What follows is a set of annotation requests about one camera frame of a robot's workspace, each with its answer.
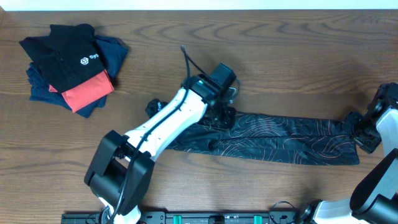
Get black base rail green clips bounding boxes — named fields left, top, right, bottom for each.
left=60, top=201, right=312, bottom=224

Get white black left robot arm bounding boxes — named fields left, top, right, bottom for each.
left=84, top=73, right=237, bottom=223

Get black printed cycling jersey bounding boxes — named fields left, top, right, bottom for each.
left=144, top=98, right=361, bottom=166

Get black folded polo shirt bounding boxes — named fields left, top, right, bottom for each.
left=19, top=24, right=104, bottom=93

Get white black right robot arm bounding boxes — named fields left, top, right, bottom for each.
left=301, top=83, right=397, bottom=224

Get red folded shirt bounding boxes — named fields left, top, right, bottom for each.
left=61, top=70, right=114, bottom=113

